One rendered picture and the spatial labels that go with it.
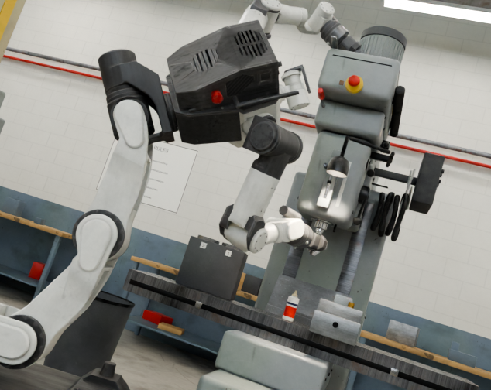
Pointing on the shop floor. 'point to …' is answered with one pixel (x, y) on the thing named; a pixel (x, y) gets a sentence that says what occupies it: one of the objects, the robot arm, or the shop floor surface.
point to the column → (331, 264)
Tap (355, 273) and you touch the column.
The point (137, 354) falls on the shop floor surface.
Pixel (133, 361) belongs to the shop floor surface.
